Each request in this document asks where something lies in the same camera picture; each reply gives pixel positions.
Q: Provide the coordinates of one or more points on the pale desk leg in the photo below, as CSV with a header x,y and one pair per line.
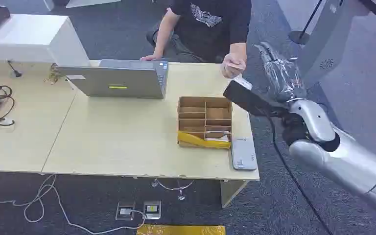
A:
x,y
231,191

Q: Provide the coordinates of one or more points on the pale card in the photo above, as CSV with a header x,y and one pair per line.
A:
x,y
235,67

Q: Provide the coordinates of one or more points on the white cards stack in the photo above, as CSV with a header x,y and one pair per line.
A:
x,y
218,138

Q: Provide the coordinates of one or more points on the person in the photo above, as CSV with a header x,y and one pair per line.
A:
x,y
207,29

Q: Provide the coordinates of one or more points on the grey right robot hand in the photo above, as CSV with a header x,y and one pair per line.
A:
x,y
282,77

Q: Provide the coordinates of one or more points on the white cabinet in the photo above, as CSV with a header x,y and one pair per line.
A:
x,y
29,39

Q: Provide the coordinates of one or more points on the floor socket with plug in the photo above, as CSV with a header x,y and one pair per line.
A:
x,y
125,211

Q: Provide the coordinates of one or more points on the wooden card box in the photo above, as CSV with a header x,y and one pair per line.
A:
x,y
204,116

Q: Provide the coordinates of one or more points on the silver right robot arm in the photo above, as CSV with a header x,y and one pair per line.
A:
x,y
347,155

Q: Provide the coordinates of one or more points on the floor socket with yellow label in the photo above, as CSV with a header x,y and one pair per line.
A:
x,y
152,209

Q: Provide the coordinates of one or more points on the yellow sheet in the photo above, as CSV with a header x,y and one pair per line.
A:
x,y
181,230

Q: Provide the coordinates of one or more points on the grey laptop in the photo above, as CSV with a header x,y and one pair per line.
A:
x,y
120,82

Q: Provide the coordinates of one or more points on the small brass ornament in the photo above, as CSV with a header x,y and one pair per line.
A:
x,y
52,75

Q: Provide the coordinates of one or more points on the black stanchion post with base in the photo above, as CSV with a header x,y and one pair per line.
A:
x,y
300,35

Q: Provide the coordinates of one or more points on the yellow tape strip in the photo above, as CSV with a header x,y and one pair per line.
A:
x,y
201,141

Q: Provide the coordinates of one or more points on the grey flat card reader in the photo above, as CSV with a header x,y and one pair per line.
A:
x,y
243,155

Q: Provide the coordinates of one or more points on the person's left hand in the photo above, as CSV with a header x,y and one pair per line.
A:
x,y
233,63

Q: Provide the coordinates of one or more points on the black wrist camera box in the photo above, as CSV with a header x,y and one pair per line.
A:
x,y
246,97

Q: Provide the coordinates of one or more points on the person's right hand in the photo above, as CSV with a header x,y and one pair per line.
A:
x,y
150,57

